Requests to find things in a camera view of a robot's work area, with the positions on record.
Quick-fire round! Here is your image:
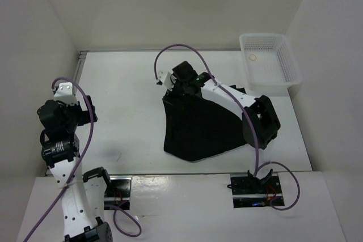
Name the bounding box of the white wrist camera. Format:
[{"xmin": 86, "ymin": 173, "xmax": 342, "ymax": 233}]
[
  {"xmin": 53, "ymin": 82, "xmax": 79, "ymax": 107},
  {"xmin": 157, "ymin": 71, "xmax": 174, "ymax": 91}
]

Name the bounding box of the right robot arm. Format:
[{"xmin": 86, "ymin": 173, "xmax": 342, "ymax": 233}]
[{"xmin": 163, "ymin": 61, "xmax": 281, "ymax": 193}]

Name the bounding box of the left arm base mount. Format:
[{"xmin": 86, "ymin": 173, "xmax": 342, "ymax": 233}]
[{"xmin": 104, "ymin": 176, "xmax": 132, "ymax": 210}]

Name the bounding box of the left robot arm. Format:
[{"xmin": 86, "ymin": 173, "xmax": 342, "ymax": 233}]
[{"xmin": 37, "ymin": 95, "xmax": 113, "ymax": 241}]

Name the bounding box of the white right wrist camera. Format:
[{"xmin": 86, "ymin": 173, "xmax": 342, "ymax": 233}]
[{"xmin": 157, "ymin": 71, "xmax": 174, "ymax": 91}]

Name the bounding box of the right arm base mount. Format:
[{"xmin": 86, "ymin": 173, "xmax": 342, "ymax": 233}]
[{"xmin": 227, "ymin": 173, "xmax": 285, "ymax": 209}]

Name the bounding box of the white plastic basket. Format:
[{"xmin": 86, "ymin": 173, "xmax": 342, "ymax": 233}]
[{"xmin": 239, "ymin": 33, "xmax": 302, "ymax": 93}]

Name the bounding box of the black pleated skirt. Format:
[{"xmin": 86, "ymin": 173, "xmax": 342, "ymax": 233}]
[{"xmin": 162, "ymin": 91, "xmax": 247, "ymax": 162}]

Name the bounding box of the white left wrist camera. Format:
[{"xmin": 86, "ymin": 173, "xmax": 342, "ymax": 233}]
[{"xmin": 53, "ymin": 82, "xmax": 79, "ymax": 107}]

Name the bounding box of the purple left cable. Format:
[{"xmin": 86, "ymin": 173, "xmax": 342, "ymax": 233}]
[{"xmin": 22, "ymin": 77, "xmax": 142, "ymax": 242}]

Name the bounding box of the purple cable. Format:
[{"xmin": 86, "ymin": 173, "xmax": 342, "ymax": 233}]
[
  {"xmin": 154, "ymin": 44, "xmax": 301, "ymax": 211},
  {"xmin": 22, "ymin": 77, "xmax": 142, "ymax": 242}
]

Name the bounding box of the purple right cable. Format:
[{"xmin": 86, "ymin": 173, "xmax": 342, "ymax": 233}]
[{"xmin": 154, "ymin": 44, "xmax": 301, "ymax": 211}]

